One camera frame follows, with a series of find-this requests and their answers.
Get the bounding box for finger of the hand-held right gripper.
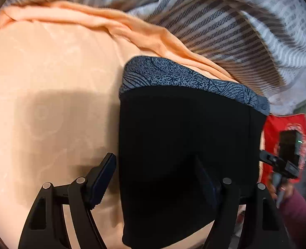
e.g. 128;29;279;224
259;150;278;166

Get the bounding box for person's right forearm maroon sleeve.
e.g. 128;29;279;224
278;187;306;249

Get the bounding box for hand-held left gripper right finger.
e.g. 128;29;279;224
195;156;289;249

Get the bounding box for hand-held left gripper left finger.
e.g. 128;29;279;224
18;153;117;249

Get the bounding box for red patterned cloth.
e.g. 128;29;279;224
260;113;306;188

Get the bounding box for grey striped blanket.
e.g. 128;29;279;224
3;0;306;116

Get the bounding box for peach bed sheet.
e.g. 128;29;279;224
0;0;247;249

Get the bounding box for person's right hand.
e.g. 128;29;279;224
267;175;295;208

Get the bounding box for black pants with patterned waistband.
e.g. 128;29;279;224
118;56;271;248

